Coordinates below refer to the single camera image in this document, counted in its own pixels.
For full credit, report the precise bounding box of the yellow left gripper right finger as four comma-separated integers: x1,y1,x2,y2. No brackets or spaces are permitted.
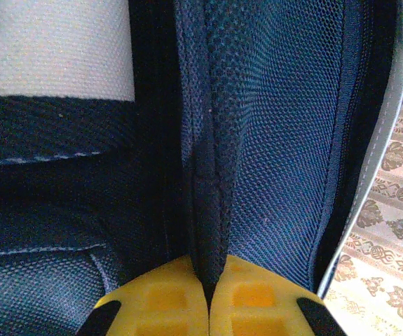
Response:
210,254,348,336

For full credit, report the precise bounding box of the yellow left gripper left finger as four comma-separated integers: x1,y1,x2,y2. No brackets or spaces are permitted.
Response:
76,255,210,336

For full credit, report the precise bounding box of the navy blue backpack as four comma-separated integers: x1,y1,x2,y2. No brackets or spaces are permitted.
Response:
0,0,403,336

